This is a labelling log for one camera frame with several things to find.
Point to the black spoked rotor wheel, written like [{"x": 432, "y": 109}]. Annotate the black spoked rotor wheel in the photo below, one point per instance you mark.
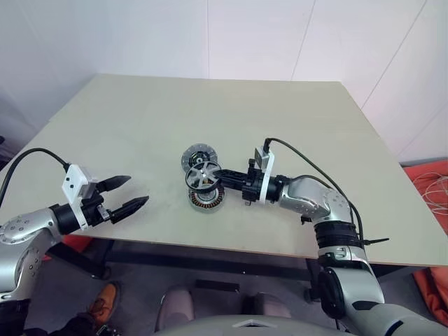
[{"x": 203, "y": 174}]

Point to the dark rounded pinkish shape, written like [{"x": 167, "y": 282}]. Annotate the dark rounded pinkish shape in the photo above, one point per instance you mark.
[{"x": 175, "y": 308}]

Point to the copper wound motor stator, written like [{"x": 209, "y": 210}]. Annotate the copper wound motor stator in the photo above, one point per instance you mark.
[{"x": 206, "y": 202}]

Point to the grey robot torso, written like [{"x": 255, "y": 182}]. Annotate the grey robot torso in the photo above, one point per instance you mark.
[{"x": 217, "y": 327}]

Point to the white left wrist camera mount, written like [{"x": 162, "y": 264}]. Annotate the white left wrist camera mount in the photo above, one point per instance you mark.
[{"x": 73, "y": 182}]

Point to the dark trouser leg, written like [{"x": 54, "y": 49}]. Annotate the dark trouser leg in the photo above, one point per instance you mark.
[{"x": 73, "y": 323}]

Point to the black table frame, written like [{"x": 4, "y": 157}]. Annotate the black table frame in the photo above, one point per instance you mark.
[{"x": 210, "y": 266}]

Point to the orange fabric under table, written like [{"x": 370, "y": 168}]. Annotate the orange fabric under table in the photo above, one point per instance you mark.
[{"x": 77, "y": 243}]

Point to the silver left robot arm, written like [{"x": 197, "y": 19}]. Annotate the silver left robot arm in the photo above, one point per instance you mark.
[{"x": 31, "y": 224}]

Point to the orange fabric cushion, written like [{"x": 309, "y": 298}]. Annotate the orange fabric cushion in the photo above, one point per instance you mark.
[{"x": 434, "y": 297}]

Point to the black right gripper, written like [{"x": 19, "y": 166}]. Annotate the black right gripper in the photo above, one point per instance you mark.
[{"x": 252, "y": 185}]

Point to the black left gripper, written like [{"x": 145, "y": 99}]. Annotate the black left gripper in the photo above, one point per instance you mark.
[{"x": 94, "y": 211}]

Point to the orange shoe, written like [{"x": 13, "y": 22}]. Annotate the orange shoe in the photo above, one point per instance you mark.
[{"x": 106, "y": 297}]

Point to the grey motor housing cover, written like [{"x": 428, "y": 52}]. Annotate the grey motor housing cover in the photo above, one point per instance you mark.
[{"x": 190, "y": 154}]

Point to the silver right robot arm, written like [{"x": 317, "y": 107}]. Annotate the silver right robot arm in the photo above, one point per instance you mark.
[{"x": 308, "y": 196}]

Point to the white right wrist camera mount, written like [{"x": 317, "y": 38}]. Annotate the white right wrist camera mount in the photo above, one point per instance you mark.
[{"x": 267, "y": 171}]

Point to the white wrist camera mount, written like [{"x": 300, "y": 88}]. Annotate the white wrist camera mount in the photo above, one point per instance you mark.
[
  {"x": 73, "y": 182},
  {"x": 267, "y": 171}
]

